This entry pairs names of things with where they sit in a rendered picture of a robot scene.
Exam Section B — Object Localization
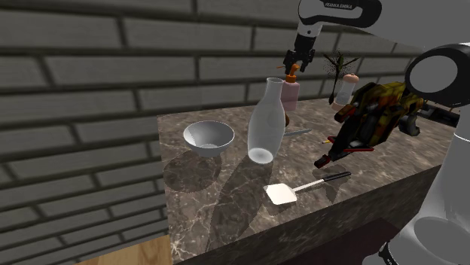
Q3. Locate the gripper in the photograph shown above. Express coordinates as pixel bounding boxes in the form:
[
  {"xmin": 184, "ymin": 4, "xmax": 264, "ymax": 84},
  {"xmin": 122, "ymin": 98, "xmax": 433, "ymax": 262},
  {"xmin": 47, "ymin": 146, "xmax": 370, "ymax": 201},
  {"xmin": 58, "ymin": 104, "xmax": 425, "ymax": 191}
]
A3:
[{"xmin": 282, "ymin": 34, "xmax": 316, "ymax": 74}]

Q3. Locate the pink soap dispenser orange pump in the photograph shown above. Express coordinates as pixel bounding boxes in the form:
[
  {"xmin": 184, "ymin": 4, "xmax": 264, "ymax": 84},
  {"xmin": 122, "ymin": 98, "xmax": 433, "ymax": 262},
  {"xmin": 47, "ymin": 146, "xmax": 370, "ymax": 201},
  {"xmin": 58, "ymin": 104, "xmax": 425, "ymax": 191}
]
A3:
[{"xmin": 276, "ymin": 62, "xmax": 301, "ymax": 113}]

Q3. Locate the dark green plant sprig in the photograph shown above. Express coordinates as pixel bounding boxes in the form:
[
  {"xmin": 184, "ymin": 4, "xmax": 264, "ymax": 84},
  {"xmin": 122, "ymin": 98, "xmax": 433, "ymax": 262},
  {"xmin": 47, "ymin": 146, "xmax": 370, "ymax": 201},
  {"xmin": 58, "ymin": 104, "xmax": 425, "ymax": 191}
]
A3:
[{"xmin": 322, "ymin": 51, "xmax": 362, "ymax": 106}]

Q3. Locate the clear shaker peach cap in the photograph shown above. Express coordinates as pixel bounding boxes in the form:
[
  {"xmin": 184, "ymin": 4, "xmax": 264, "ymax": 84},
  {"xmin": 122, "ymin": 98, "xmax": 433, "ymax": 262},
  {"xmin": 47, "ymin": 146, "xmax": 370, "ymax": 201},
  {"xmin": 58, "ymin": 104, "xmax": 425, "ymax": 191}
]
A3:
[{"xmin": 331, "ymin": 72, "xmax": 359, "ymax": 112}]

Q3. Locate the silver knife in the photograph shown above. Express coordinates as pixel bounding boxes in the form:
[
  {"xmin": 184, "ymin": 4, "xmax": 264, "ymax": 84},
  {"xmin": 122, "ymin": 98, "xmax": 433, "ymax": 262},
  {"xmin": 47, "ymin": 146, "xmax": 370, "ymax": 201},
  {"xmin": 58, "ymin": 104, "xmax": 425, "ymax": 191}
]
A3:
[{"xmin": 283, "ymin": 128, "xmax": 313, "ymax": 138}]

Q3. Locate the clear glass bottle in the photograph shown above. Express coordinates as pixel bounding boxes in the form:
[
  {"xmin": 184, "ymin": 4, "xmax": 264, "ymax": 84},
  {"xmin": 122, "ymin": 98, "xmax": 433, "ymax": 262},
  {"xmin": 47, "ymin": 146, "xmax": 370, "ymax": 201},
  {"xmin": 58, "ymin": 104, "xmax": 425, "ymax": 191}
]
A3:
[{"xmin": 246, "ymin": 77, "xmax": 288, "ymax": 165}]

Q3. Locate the yellow black robot toy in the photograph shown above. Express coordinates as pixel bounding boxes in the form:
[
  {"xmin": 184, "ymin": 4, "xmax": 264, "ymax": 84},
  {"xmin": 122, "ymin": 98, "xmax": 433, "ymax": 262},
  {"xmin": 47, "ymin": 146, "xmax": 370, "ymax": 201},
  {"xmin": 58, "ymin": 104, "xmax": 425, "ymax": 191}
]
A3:
[{"xmin": 313, "ymin": 81, "xmax": 427, "ymax": 169}]

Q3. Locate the white bowl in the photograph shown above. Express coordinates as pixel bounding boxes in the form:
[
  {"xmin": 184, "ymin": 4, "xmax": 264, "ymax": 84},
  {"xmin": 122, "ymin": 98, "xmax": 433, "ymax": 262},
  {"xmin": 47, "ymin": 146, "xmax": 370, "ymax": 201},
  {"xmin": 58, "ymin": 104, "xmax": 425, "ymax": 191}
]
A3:
[{"xmin": 182, "ymin": 120, "xmax": 236, "ymax": 159}]

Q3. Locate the white spatula black handle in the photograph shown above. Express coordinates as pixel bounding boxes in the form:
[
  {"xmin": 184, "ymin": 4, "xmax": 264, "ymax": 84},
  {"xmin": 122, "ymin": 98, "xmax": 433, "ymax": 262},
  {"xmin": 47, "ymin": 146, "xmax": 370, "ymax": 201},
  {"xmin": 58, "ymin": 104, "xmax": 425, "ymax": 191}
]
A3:
[{"xmin": 263, "ymin": 170, "xmax": 353, "ymax": 206}]

